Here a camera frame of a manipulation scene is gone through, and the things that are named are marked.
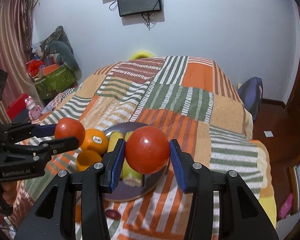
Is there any striped red curtain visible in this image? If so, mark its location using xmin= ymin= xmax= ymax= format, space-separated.
xmin=0 ymin=0 xmax=42 ymax=123

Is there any pink toy figure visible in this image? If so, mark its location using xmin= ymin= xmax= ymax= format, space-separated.
xmin=25 ymin=96 xmax=43 ymax=121

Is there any large red tomato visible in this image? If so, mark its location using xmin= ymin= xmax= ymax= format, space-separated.
xmin=125 ymin=126 xmax=170 ymax=174

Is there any red box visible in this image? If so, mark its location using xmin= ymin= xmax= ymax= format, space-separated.
xmin=6 ymin=93 xmax=28 ymax=120

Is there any striped patchwork blanket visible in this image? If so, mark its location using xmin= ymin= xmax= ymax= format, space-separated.
xmin=5 ymin=56 xmax=276 ymax=239

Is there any camouflage patterned cushion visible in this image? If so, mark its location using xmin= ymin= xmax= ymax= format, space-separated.
xmin=39 ymin=25 xmax=74 ymax=54

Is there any pink slipper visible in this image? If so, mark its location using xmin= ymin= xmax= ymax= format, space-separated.
xmin=278 ymin=193 xmax=293 ymax=219

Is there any purple ceramic plate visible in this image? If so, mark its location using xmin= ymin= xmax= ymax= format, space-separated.
xmin=103 ymin=122 xmax=170 ymax=202

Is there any checkered patchwork quilt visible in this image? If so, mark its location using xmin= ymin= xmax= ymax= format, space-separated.
xmin=42 ymin=88 xmax=76 ymax=114

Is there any green yellow banana piece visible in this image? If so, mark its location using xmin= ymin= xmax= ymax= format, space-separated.
xmin=121 ymin=130 xmax=144 ymax=188

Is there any dark red plum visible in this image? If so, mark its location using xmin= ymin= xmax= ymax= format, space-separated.
xmin=105 ymin=209 xmax=121 ymax=220

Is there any smaller red tomato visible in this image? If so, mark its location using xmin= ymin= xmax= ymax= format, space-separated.
xmin=54 ymin=118 xmax=85 ymax=147

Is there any wall mounted black monitor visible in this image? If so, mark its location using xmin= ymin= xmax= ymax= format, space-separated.
xmin=117 ymin=0 xmax=162 ymax=17

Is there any large orange with sticker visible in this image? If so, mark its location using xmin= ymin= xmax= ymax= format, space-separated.
xmin=81 ymin=128 xmax=109 ymax=155

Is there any large plain orange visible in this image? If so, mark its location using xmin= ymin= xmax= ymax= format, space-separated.
xmin=76 ymin=150 xmax=102 ymax=172

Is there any blue backpack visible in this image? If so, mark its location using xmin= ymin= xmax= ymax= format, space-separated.
xmin=237 ymin=77 xmax=263 ymax=121

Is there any green floral storage box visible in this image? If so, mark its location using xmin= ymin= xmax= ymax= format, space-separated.
xmin=34 ymin=65 xmax=76 ymax=100

